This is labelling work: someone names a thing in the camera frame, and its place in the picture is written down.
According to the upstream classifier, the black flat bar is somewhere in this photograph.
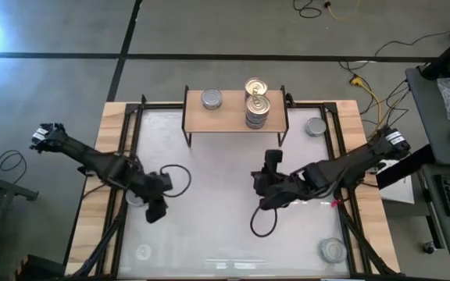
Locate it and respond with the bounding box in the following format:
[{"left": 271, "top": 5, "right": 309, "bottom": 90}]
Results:
[{"left": 375, "top": 144, "right": 436, "bottom": 191}]

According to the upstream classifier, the black box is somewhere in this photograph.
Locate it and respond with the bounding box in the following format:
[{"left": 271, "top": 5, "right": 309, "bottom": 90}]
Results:
[{"left": 13, "top": 254, "right": 68, "bottom": 281}]

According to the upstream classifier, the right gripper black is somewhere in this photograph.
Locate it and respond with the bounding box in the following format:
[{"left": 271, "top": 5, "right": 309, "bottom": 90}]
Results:
[{"left": 250, "top": 149, "right": 300, "bottom": 212}]

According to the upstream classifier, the black stand post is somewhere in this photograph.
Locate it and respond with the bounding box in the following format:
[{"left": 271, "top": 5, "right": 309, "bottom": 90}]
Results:
[{"left": 420, "top": 23, "right": 450, "bottom": 81}]

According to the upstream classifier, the silver topped seafood can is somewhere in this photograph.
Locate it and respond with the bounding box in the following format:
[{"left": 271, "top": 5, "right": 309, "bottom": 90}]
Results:
[{"left": 317, "top": 237, "right": 348, "bottom": 265}]

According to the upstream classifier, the grey desk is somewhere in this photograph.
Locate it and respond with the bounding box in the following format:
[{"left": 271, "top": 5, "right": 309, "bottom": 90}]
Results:
[{"left": 404, "top": 65, "right": 450, "bottom": 261}]

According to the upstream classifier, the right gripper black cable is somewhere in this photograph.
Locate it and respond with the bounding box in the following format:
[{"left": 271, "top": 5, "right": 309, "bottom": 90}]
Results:
[{"left": 249, "top": 205, "right": 279, "bottom": 238}]

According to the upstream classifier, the black diagonal frame strut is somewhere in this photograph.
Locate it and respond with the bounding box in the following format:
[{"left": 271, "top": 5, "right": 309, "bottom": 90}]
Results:
[
  {"left": 337, "top": 201, "right": 397, "bottom": 279},
  {"left": 79, "top": 201, "right": 129, "bottom": 279}
]

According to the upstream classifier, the black coiled floor cable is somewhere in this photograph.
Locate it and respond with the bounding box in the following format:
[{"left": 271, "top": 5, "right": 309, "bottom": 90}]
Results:
[{"left": 292, "top": 0, "right": 323, "bottom": 20}]

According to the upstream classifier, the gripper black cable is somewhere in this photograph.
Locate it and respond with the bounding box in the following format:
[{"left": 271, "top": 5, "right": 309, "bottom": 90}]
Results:
[
  {"left": 249, "top": 205, "right": 279, "bottom": 238},
  {"left": 159, "top": 163, "right": 192, "bottom": 198}
]

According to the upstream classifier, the yellow floor cable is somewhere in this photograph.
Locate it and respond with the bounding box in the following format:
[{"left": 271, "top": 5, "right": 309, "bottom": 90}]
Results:
[{"left": 325, "top": 0, "right": 363, "bottom": 22}]

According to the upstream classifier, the grey metal stand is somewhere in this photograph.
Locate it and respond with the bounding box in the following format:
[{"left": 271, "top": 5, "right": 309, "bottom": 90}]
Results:
[{"left": 0, "top": 155, "right": 40, "bottom": 281}]

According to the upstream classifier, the yellow extension cable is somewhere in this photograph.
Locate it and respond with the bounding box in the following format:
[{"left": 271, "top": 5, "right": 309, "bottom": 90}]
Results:
[{"left": 348, "top": 75, "right": 385, "bottom": 126}]

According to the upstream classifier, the black floor tape strip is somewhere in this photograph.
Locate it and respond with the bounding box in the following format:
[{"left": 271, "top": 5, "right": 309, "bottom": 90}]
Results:
[
  {"left": 0, "top": 52, "right": 450, "bottom": 64},
  {"left": 105, "top": 0, "right": 144, "bottom": 103}
]

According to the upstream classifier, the green white tuna can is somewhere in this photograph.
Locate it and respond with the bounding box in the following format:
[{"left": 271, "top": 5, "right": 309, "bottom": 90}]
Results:
[
  {"left": 200, "top": 88, "right": 224, "bottom": 111},
  {"left": 304, "top": 116, "right": 328, "bottom": 138},
  {"left": 125, "top": 189, "right": 148, "bottom": 208}
]

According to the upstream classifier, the black metal table frame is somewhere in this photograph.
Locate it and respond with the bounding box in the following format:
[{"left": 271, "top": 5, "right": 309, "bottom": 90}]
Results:
[{"left": 111, "top": 93, "right": 357, "bottom": 280}]

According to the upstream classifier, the black floor cable loop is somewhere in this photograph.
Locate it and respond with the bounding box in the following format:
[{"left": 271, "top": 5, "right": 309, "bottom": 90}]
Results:
[{"left": 0, "top": 149, "right": 28, "bottom": 184}]

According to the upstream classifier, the wooden shelf black frame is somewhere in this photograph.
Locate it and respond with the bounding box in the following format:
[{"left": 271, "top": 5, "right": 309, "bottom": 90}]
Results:
[{"left": 180, "top": 84, "right": 291, "bottom": 148}]

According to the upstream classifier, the white paper sheet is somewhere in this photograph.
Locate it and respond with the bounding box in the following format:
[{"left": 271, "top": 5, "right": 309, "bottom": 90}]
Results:
[{"left": 377, "top": 159, "right": 416, "bottom": 205}]

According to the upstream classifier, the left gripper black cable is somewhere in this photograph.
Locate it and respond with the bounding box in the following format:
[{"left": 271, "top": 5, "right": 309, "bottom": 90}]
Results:
[{"left": 159, "top": 163, "right": 192, "bottom": 198}]

